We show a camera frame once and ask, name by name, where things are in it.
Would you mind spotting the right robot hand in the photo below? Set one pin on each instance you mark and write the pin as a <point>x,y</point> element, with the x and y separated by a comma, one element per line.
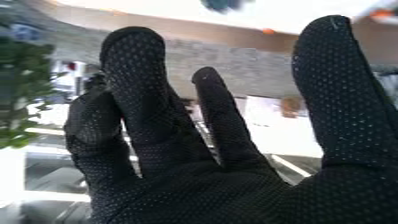
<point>196,186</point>

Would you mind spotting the green plant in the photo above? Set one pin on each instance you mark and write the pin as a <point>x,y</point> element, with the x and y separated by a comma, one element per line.
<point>20,90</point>

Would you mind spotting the white sheet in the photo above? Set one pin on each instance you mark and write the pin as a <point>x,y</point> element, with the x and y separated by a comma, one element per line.
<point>171,8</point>

